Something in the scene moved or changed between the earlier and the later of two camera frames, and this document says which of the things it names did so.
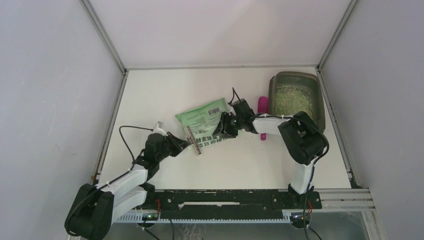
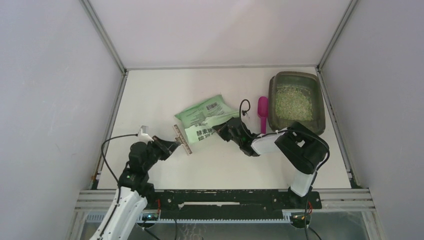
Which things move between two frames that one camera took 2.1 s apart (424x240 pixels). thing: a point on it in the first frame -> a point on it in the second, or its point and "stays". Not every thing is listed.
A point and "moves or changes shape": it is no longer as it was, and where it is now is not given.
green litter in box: (290, 99) stays
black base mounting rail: (230, 201) stays
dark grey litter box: (292, 92) stays
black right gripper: (225, 117) -> (222, 128)
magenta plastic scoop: (263, 108) stays
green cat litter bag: (202, 121) moves or changes shape
